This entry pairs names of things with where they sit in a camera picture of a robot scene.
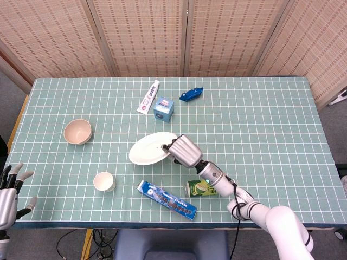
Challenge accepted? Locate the thin black floor cable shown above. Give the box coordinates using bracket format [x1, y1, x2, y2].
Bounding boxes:
[55, 229, 83, 260]

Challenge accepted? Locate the blue cookie box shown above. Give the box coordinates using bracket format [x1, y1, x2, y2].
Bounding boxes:
[137, 179, 198, 222]

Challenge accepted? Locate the black fabric object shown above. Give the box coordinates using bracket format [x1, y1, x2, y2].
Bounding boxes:
[0, 134, 9, 165]

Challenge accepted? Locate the black floor cable bundle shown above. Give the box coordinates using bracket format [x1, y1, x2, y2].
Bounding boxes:
[93, 229, 120, 260]

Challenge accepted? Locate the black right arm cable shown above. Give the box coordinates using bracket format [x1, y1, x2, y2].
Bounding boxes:
[226, 175, 245, 260]

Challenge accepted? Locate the white toothpaste tube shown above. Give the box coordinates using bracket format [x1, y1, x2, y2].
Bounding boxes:
[136, 80, 160, 116]

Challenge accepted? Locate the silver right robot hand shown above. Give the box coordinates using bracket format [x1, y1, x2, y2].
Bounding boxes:
[162, 134, 203, 169]

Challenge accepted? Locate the white stand foot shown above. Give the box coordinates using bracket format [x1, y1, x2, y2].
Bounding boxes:
[329, 89, 347, 106]

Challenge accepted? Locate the white round plate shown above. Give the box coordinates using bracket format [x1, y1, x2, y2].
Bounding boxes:
[128, 131, 178, 166]

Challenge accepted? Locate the green label tea bottle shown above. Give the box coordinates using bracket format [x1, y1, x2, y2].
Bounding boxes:
[184, 179, 220, 198]

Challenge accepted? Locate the paper cup with leaf print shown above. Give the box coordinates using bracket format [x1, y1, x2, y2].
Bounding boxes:
[93, 171, 117, 192]

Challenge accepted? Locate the bamboo folding screen panel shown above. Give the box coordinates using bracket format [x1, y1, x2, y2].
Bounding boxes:
[88, 0, 189, 78]
[0, 0, 119, 94]
[252, 0, 347, 111]
[186, 0, 295, 78]

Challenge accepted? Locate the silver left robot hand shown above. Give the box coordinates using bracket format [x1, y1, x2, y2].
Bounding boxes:
[0, 161, 38, 231]

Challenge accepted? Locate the beige bowl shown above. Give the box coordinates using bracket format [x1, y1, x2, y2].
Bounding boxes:
[63, 119, 93, 146]

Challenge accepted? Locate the green checked tablecloth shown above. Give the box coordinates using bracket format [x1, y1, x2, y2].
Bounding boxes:
[7, 77, 343, 230]

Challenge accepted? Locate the blue snack packet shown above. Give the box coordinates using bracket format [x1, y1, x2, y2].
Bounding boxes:
[179, 87, 204, 102]

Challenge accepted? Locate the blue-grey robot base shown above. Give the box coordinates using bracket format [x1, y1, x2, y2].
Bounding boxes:
[113, 229, 230, 260]

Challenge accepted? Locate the small blue cube box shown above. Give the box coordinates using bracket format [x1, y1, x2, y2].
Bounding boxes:
[152, 96, 175, 123]

